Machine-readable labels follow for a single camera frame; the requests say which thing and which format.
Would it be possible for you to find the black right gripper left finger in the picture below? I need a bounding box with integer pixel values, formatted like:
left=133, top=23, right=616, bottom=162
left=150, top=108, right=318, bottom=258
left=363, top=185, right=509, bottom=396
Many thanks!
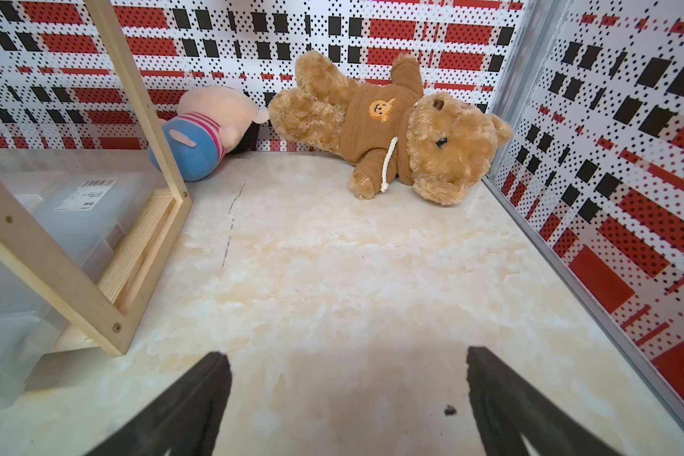
left=89, top=351, right=233, bottom=455

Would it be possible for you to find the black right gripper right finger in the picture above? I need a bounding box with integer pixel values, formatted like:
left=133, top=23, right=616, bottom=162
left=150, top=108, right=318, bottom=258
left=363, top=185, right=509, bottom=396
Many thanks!
left=467, top=347, right=617, bottom=455

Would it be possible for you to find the translucent white pencil case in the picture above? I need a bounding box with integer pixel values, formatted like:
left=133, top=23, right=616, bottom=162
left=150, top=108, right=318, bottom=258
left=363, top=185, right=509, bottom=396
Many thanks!
left=0, top=172, right=152, bottom=409

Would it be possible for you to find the wooden two-tier shelf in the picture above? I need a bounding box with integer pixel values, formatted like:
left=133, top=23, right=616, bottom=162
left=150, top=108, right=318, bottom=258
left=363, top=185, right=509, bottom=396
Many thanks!
left=0, top=0, right=193, bottom=357

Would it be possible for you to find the brown teddy bear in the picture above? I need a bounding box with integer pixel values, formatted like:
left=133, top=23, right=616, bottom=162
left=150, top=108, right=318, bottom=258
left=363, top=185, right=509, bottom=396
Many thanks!
left=269, top=51, right=514, bottom=206

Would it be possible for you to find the pink pig plush toy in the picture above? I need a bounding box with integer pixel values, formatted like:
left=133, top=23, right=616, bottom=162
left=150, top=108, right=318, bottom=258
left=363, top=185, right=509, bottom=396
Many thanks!
left=161, top=85, right=270, bottom=182

